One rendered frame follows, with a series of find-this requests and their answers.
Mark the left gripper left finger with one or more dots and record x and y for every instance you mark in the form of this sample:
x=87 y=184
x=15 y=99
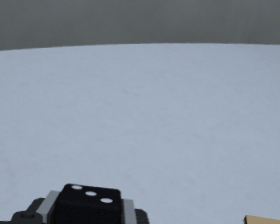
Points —
x=40 y=213

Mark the tan square mat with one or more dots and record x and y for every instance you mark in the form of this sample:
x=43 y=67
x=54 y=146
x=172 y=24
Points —
x=249 y=219

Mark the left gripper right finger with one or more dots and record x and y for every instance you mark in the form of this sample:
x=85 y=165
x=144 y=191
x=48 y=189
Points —
x=130 y=215

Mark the black die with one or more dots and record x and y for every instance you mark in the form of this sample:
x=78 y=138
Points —
x=81 y=204

